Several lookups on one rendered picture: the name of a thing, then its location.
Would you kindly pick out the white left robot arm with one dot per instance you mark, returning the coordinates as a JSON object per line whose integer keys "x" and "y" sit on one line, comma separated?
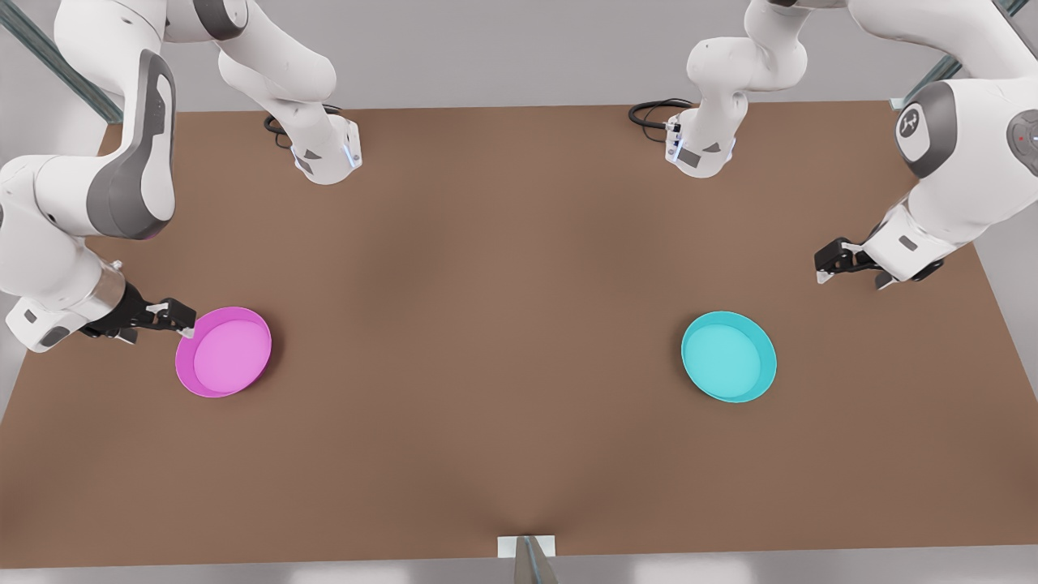
{"x": 973, "y": 162}

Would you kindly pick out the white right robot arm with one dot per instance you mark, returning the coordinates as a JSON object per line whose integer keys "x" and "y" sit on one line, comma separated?
{"x": 49, "y": 203}

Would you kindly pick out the pink plate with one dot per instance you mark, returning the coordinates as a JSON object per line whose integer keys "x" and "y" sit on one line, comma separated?
{"x": 227, "y": 354}

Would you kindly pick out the blue plate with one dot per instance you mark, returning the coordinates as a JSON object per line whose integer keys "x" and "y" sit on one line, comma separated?
{"x": 727, "y": 357}

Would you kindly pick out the silver frame post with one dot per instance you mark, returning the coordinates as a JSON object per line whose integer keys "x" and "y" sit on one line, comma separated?
{"x": 945, "y": 71}
{"x": 531, "y": 560}
{"x": 57, "y": 61}

